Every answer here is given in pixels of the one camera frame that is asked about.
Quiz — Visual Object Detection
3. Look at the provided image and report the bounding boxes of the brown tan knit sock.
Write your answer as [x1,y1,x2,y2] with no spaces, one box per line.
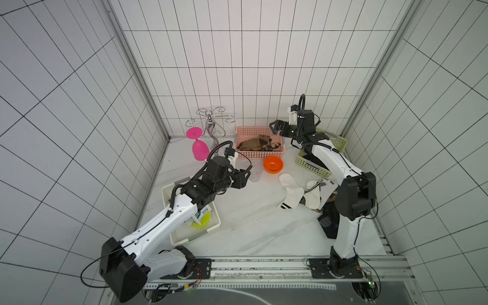
[238,135,282,152]

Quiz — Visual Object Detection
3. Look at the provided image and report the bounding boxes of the white sock neon yellow toe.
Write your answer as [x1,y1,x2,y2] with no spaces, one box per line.
[190,207,212,229]

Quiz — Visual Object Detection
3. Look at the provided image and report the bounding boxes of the white sock navy stripes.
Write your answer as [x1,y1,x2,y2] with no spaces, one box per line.
[304,179,338,211]

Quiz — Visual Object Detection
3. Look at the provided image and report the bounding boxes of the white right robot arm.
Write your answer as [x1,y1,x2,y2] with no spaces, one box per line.
[269,95,376,278]

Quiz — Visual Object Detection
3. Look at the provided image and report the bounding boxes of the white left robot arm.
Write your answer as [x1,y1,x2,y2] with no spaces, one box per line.
[99,141,250,303]

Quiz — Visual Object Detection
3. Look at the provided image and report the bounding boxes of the pink perforated plastic basket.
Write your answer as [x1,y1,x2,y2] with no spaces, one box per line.
[235,126,285,159]

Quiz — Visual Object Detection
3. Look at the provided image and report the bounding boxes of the green perforated plastic basket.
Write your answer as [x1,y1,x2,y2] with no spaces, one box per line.
[296,129,348,179]

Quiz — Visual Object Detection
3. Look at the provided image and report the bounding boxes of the clear plastic cup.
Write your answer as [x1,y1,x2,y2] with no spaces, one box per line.
[249,167,263,182]

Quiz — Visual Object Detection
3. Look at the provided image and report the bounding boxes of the pink plastic wine glass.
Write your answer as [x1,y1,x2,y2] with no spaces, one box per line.
[186,127,210,161]

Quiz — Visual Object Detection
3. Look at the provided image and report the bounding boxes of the chrome glass holder stand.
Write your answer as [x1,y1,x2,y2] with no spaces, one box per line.
[185,106,235,149]

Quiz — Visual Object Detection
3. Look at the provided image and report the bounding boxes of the orange plastic bowl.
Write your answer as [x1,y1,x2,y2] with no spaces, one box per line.
[263,156,284,174]

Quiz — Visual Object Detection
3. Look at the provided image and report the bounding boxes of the black sock blue squares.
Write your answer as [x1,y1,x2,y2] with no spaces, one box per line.
[318,212,339,240]

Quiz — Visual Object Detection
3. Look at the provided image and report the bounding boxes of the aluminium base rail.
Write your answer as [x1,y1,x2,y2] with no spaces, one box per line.
[128,255,414,292]

